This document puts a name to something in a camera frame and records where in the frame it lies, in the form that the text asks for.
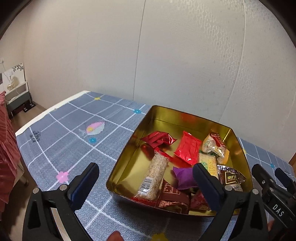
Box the green yellow cracker packet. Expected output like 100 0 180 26
199 153 219 179

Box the purple snack packet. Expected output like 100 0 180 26
173 167 198 190

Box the orange clear peanut packet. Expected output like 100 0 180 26
202 134 230 165

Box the small red candy wrapper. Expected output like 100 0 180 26
210 132 226 148

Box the shiny red foil packet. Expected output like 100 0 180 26
141 131 177 148

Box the person's right hand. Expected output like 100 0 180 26
267 220 281 241

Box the person's left hand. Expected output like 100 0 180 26
107 231 124 241

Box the brown sesame cake packet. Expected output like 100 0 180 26
217 165 246 192

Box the wooden door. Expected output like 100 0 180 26
289 153 296 176

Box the red striped fabric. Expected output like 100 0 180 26
0 91 21 212

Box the dark red printed snack packet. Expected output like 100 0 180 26
156 179 190 214

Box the blue grid patterned tablecloth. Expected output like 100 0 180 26
16 91 284 240

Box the sesame bar clear red packet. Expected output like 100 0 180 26
134 148 171 201

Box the gold metal tin box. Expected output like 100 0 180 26
106 105 253 217

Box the white bedside cabinet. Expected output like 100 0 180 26
1 63 36 118

